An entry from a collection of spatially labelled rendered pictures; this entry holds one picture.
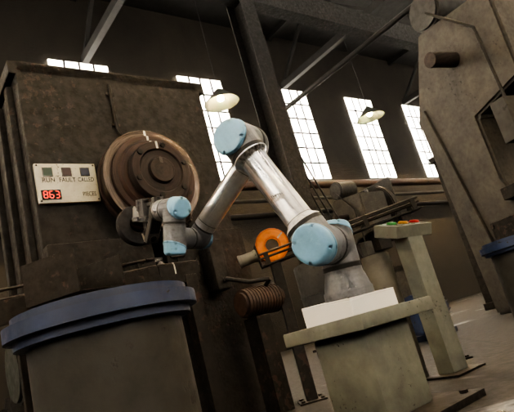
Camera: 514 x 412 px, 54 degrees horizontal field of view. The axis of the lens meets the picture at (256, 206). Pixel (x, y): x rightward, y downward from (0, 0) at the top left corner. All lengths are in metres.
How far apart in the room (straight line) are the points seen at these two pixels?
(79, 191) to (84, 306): 1.60
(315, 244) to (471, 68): 3.09
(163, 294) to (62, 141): 1.71
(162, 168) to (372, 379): 1.30
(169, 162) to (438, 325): 1.30
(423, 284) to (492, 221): 2.22
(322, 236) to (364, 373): 0.39
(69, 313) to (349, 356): 0.90
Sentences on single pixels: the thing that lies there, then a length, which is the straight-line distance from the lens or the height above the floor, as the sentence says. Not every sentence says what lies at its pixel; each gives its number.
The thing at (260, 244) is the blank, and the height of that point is 0.72.
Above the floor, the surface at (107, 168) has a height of 1.16.
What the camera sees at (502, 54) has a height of 1.76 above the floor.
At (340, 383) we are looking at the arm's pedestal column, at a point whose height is 0.13.
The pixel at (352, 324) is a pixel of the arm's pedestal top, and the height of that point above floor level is 0.28.
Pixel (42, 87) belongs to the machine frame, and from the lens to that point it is 2.57.
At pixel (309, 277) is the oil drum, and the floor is 0.74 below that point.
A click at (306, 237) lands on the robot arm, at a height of 0.53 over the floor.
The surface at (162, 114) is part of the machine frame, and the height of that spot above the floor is 1.53.
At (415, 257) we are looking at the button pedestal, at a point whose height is 0.45.
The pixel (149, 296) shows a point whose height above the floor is 0.41.
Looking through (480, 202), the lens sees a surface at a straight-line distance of 4.29.
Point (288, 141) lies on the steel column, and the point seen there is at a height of 2.67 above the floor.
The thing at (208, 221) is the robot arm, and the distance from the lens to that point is 1.75.
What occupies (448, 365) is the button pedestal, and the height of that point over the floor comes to 0.04.
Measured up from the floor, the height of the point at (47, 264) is 0.70.
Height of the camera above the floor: 0.30
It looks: 14 degrees up
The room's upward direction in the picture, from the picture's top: 15 degrees counter-clockwise
